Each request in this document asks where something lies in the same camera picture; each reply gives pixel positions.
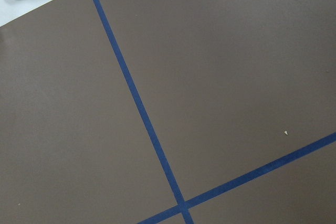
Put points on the brown table mat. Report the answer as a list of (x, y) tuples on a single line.
[(228, 85)]

